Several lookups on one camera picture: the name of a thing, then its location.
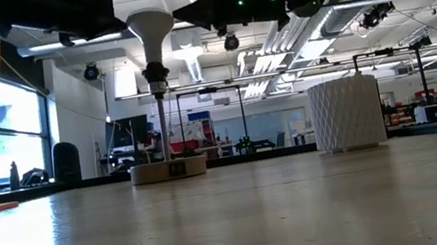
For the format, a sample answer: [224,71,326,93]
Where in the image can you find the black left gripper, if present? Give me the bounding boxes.
[38,0,130,51]

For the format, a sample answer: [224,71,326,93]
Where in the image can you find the white lampshade piece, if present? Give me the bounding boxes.
[123,4,182,69]

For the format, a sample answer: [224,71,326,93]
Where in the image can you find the lamp stand with wooden base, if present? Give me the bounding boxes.
[111,55,211,188]

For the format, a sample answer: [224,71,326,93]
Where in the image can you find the black ceiling spotlight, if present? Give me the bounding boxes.
[81,61,102,83]
[221,32,242,54]
[358,0,399,31]

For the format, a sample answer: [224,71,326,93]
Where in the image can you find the black computer monitor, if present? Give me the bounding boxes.
[100,114,154,157]

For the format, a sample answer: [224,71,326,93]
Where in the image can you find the person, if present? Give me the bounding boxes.
[142,130,168,161]

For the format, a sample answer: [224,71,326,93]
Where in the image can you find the black rounded chair back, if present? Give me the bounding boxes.
[49,139,84,186]

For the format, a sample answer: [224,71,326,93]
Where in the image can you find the small black robot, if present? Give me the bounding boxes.
[233,130,277,157]

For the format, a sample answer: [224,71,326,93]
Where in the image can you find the black bag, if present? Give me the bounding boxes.
[18,165,52,190]

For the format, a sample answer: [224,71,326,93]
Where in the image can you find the dark bottle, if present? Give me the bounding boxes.
[5,160,23,192]

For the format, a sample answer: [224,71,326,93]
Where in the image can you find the white textured cup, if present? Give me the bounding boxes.
[305,70,389,158]

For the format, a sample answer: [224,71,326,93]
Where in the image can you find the white device with blue screen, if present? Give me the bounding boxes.
[412,102,437,126]

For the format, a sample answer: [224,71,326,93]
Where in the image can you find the black metal gantry frame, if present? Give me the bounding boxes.
[174,81,252,161]

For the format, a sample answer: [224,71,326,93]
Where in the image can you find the black pipe camera rig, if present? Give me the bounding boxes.
[350,34,437,119]

